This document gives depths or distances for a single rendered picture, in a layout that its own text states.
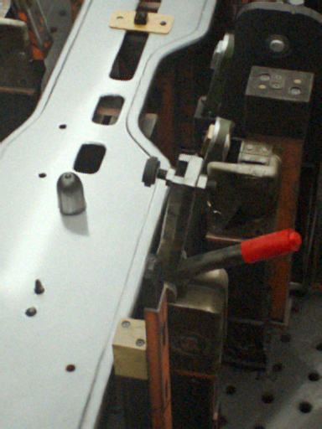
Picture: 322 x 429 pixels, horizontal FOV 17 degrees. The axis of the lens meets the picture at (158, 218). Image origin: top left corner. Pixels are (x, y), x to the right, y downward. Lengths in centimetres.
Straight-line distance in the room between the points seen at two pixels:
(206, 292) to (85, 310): 14
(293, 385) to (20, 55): 57
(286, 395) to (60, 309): 40
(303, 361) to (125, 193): 37
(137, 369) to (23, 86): 56
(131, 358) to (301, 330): 49
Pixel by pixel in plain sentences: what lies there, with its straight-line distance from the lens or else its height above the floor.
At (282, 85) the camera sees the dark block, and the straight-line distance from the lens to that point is 116.
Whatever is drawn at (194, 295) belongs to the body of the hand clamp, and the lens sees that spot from 105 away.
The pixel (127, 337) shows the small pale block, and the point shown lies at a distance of 100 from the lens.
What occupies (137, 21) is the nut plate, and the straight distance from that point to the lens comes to 143.
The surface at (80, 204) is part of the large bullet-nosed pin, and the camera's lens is 119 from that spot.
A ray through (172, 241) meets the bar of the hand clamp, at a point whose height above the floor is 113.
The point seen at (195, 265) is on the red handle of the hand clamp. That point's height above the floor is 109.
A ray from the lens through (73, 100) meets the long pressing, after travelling 133.
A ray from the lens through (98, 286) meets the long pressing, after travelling 112.
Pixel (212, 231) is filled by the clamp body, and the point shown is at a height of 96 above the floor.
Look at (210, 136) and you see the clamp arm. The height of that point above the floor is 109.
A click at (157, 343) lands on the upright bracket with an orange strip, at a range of 94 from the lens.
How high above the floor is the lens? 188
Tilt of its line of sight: 48 degrees down
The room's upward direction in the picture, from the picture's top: 3 degrees counter-clockwise
